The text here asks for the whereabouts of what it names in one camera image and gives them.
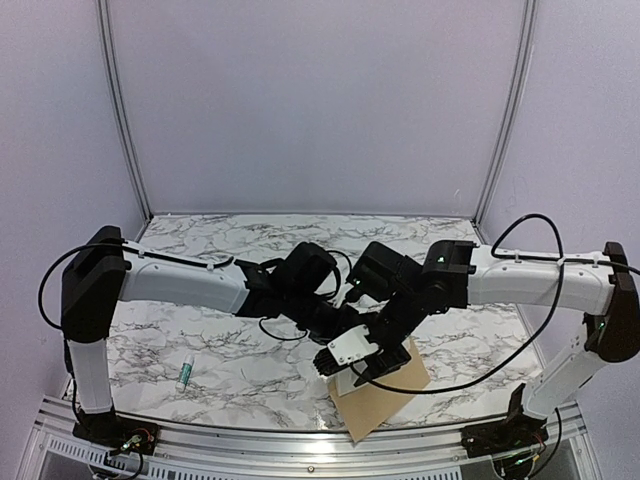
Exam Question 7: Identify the cream letter paper sheet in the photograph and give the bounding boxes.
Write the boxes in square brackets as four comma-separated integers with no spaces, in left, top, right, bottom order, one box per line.
[334,370,367,397]

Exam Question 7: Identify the brown kraft paper envelope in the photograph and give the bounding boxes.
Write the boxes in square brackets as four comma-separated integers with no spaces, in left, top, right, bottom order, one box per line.
[328,337,431,444]

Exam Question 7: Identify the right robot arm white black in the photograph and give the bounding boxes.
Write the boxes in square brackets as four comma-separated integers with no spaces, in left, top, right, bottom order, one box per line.
[334,240,639,448]

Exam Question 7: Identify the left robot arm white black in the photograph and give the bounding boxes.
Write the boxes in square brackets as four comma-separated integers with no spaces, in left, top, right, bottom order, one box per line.
[61,226,360,445]

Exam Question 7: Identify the white green glue stick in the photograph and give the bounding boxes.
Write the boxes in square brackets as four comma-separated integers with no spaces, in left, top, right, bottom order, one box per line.
[176,354,195,392]

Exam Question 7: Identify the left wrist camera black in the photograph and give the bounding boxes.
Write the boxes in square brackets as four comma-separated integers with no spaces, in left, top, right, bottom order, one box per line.
[274,242,337,294]

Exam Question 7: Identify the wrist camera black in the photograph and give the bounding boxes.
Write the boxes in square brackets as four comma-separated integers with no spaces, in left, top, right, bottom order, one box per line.
[274,242,337,294]
[347,241,420,301]

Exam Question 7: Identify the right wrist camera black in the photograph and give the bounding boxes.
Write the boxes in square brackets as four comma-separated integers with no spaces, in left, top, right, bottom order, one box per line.
[347,241,420,301]

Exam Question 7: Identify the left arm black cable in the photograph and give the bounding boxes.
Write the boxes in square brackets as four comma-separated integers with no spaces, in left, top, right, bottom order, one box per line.
[257,249,354,342]

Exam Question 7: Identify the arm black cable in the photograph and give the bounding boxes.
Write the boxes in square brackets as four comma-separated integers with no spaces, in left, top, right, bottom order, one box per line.
[257,249,354,342]
[349,213,566,396]

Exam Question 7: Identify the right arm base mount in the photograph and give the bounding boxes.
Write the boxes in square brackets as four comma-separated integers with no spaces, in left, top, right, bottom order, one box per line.
[461,421,549,458]

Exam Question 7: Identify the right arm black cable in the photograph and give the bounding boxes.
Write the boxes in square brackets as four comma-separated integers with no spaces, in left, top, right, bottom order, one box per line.
[349,213,566,396]

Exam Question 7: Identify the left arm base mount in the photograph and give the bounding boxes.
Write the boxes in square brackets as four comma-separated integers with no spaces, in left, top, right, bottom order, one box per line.
[71,381,160,456]

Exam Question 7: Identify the aluminium table front rail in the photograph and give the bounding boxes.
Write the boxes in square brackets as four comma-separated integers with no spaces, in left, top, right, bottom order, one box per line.
[19,394,601,480]

